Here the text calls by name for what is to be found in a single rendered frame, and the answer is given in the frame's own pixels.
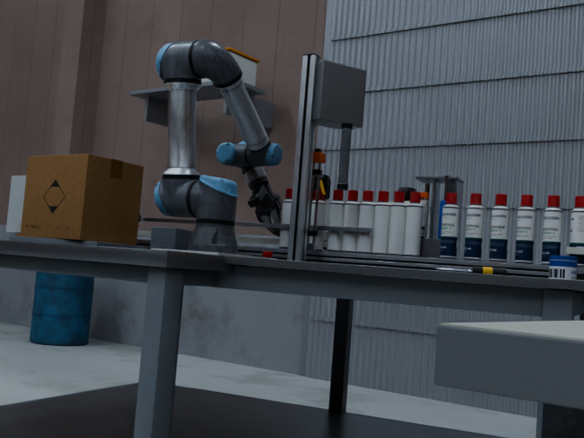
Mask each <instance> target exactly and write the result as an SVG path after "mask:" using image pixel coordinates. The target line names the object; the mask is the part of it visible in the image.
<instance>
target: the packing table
mask: <svg viewBox="0 0 584 438"><path fill-rule="evenodd" d="M434 383H435V385H436V386H442V387H447V388H457V389H462V390H467V391H473V392H478V393H483V394H489V395H498V396H504V397H509V398H515V399H520V400H525V401H531V402H541V403H543V408H542V424H541V438H584V321H545V322H452V323H441V325H440V326H438V328H437V339H436V353H435V380H434Z"/></svg>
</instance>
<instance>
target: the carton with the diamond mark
mask: <svg viewBox="0 0 584 438"><path fill-rule="evenodd" d="M142 185H143V166H141V165H136V164H133V163H126V162H123V161H119V160H115V159H109V158H106V157H102V156H95V155H91V154H77V155H55V156H29V158H28V166H27V175H26V183H25V191H24V199H23V215H22V224H21V232H20V236H25V237H38V238H51V239H64V240H78V241H91V242H109V243H117V244H125V245H133V246H136V242H137V232H138V223H139V214H140V204H141V194H142Z"/></svg>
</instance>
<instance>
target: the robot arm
mask: <svg viewBox="0 0 584 438"><path fill-rule="evenodd" d="M156 71H157V72H158V76H159V77H160V78H161V79H162V80H163V85H164V86H165V87H166V89H167V90H168V91H169V113H168V168H167V169H166V170H165V171H164V172H163V179H162V180H161V181H159V182H158V183H157V184H156V187H155V191H154V198H155V202H156V206H157V207H158V209H160V211H161V212H162V213H163V214H164V215H166V216H173V217H192V218H196V227H195V229H194V232H193V234H192V236H191V238H190V241H189V244H188V250H190V251H203V252H219V253H225V254H234V255H238V246H237V241H236V234H235V219H236V200H237V197H238V194H237V184H236V182H234V181H231V180H228V179H223V178H220V177H215V176H206V175H201V176H200V174H199V173H198V172H197V171H196V92H197V91H198V90H199V89H200V88H201V87H202V79H204V78H208V79H209V80H210V81H212V83H213V84H214V86H215V87H216V88H217V89H219V90H220V91H221V93H222V96H223V98H224V100H225V102H226V104H227V105H228V107H229V110H230V112H231V114H232V116H233V117H234V119H235V121H236V125H237V127H238V129H239V130H240V132H241V134H242V137H243V139H244V142H240V143H238V144H233V143H222V144H220V145H219V147H218V148H217V150H216V158H217V160H218V161H219V162H220V163H222V164H225V165H227V166H233V167H237V168H240V169H241V171H242V174H243V176H244V178H245V180H244V181H245V182H246V183H247V184H248V186H249V189H250V190H252V191H253V193H252V195H251V197H250V198H249V200H248V205H249V206H250V208H253V207H255V214H256V217H257V220H258V221H259V222H262V223H272V222H271V218H272V219H273V220H274V223H281V220H282V219H281V210H282V205H281V203H282V200H281V198H280V197H279V196H278V195H276V194H274V193H273V191H272V189H271V188H270V185H269V181H268V177H267V175H266V173H265V170H264V168H263V166H267V167H268V166H276V165H278V164H279V163H280V162H281V160H282V148H281V146H280V145H279V144H277V143H271V142H270V140H269V137H268V135H267V133H266V131H265V129H264V128H263V125H262V122H261V120H260V118H259V116H258V114H257V112H256V109H255V107H254V104H253V103H252V101H251V99H250V97H249V93H248V91H247V90H246V88H245V86H244V83H243V81H242V71H241V69H240V66H239V64H238V63H237V61H236V60H235V59H234V58H233V56H232V55H231V54H230V53H229V52H228V51H227V50H226V49H225V48H224V47H222V46H221V44H219V43H217V42H215V41H212V40H209V39H200V40H194V41H185V42H179V41H177V42H173V43H167V44H165V45H163V47H162V48H161V49H160V50H159V51H158V54H157V56H156ZM279 199H280V201H281V202H280V201H279ZM270 217H271V218H270Z"/></svg>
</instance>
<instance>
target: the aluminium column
mask: <svg viewBox="0 0 584 438"><path fill-rule="evenodd" d="M320 61H321V58H320V57H319V56H318V55H317V54H303V58H302V79H301V90H300V102H299V113H298V124H297V135H296V146H295V168H294V180H293V190H292V202H291V213H290V225H289V245H288V257H287V260H290V261H302V262H306V250H307V239H308V226H309V205H310V193H311V182H312V170H313V159H314V147H315V125H316V123H315V122H313V121H312V112H313V101H314V89H315V67H316V63H317V62H320Z"/></svg>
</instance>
